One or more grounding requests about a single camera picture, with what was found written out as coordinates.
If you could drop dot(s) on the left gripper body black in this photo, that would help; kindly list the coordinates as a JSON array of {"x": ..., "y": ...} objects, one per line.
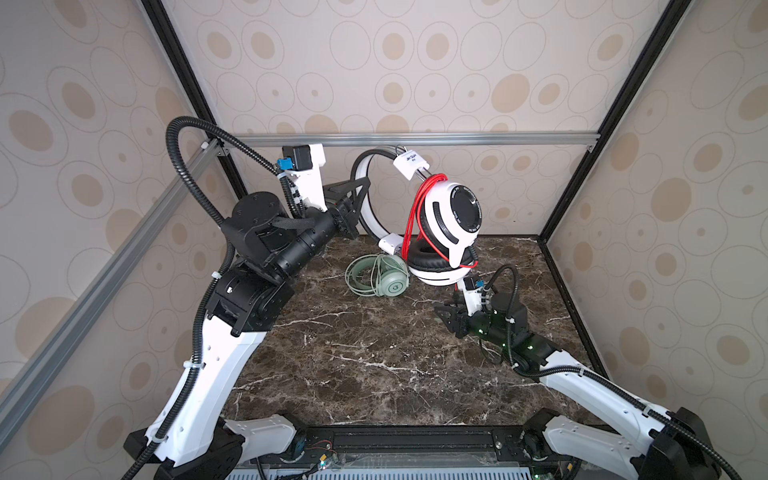
[{"x": 343, "y": 218}]

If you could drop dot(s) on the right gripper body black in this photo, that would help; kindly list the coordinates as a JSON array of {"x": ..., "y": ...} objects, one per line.
[{"x": 480, "y": 326}]

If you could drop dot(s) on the mint green headphones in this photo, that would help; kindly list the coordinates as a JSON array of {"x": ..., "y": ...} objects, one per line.
[{"x": 377, "y": 275}]

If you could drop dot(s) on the white black headphones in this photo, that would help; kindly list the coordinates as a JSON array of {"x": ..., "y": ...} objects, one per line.
[{"x": 442, "y": 226}]

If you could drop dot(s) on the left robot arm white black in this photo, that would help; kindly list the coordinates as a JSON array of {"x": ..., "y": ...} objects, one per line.
[{"x": 269, "y": 240}]

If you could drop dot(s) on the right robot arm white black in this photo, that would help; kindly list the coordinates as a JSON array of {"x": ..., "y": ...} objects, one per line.
[{"x": 643, "y": 440}]

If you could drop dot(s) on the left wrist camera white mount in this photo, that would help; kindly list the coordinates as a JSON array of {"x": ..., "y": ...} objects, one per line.
[{"x": 300, "y": 177}]

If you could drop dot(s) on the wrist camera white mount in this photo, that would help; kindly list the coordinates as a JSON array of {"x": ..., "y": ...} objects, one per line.
[
  {"x": 473, "y": 290},
  {"x": 300, "y": 177}
]

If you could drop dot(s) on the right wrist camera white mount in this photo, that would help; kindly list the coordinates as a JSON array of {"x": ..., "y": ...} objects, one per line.
[{"x": 473, "y": 290}]

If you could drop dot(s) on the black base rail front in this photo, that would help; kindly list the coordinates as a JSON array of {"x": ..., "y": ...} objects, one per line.
[{"x": 414, "y": 444}]

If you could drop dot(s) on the aluminium rail back wall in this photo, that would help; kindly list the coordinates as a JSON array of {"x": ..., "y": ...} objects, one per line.
[{"x": 432, "y": 139}]

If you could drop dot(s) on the aluminium rail wall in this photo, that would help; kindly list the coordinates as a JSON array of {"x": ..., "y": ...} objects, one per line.
[
  {"x": 432, "y": 139},
  {"x": 69, "y": 302}
]

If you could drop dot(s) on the black frame post left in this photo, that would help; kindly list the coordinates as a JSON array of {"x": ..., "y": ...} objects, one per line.
[{"x": 202, "y": 117}]

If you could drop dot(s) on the black frame post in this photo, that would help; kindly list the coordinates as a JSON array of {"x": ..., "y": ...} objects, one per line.
[
  {"x": 648, "y": 57},
  {"x": 202, "y": 117}
]

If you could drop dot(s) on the black frame post right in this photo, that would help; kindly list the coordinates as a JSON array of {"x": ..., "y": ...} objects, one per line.
[{"x": 648, "y": 57}]

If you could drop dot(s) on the aluminium rail left wall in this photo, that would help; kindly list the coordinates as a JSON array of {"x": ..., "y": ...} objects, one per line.
[{"x": 69, "y": 302}]

